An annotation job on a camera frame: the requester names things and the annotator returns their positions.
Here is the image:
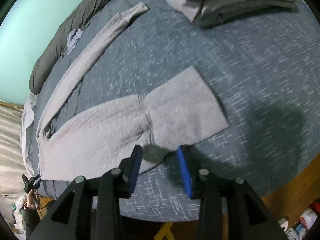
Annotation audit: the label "striped beige curtain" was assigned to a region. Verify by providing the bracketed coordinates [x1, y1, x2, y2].
[0, 106, 26, 225]

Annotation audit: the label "crumpled plastic bag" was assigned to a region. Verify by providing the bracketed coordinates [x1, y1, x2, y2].
[12, 194, 27, 230]

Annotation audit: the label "grey knit sweater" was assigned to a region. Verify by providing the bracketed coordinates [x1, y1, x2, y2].
[36, 3, 229, 181]

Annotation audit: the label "white plastic bottles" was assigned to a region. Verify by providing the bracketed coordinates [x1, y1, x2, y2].
[278, 199, 319, 239]

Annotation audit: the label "dark grey rolled duvet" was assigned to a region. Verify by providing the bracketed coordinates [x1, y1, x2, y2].
[29, 0, 111, 95]

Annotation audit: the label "blue checked cloth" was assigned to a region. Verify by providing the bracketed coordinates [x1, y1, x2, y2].
[65, 28, 83, 55]

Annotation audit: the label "blue patterned bed sheet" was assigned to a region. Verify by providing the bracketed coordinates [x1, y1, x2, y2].
[28, 0, 319, 221]

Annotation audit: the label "person's left hand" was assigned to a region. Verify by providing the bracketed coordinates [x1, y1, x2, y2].
[26, 189, 40, 210]

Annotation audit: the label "light grey crumpled blanket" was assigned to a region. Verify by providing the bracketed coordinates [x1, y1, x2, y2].
[20, 92, 37, 176]

